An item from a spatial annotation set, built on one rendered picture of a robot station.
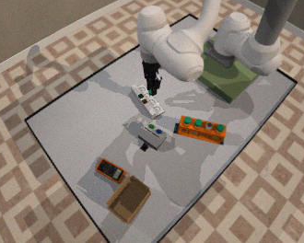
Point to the brown cardboard box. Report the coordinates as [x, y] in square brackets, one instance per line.
[123, 204]

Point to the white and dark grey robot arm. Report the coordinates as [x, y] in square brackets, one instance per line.
[180, 53]

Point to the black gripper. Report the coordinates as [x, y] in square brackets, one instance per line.
[152, 78]

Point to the orange digital multimeter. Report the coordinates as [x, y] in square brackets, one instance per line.
[110, 170]

